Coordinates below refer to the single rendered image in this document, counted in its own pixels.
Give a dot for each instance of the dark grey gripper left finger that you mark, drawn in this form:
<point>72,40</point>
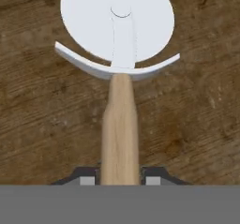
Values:
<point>83,175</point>

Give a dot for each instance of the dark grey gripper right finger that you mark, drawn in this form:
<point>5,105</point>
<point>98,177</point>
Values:
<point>156,175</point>

